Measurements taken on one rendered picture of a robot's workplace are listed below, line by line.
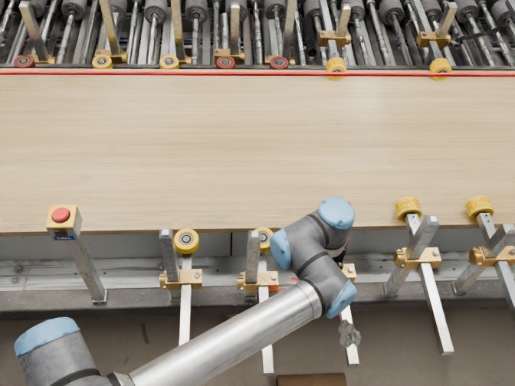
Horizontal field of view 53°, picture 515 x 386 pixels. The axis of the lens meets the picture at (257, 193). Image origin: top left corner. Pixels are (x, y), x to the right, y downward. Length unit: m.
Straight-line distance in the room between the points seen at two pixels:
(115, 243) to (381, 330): 1.36
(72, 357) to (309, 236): 0.56
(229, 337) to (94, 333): 1.61
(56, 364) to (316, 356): 1.67
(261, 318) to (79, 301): 0.94
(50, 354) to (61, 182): 0.98
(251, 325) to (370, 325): 1.60
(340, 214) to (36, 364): 0.71
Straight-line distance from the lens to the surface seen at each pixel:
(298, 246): 1.18
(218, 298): 1.82
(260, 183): 1.82
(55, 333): 1.04
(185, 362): 1.01
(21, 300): 1.95
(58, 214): 1.42
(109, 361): 2.53
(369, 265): 2.04
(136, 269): 1.99
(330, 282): 1.14
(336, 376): 2.42
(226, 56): 2.29
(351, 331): 1.63
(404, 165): 1.98
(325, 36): 2.34
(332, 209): 1.23
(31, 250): 2.04
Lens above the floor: 2.36
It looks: 54 degrees down
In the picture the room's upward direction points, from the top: 5 degrees clockwise
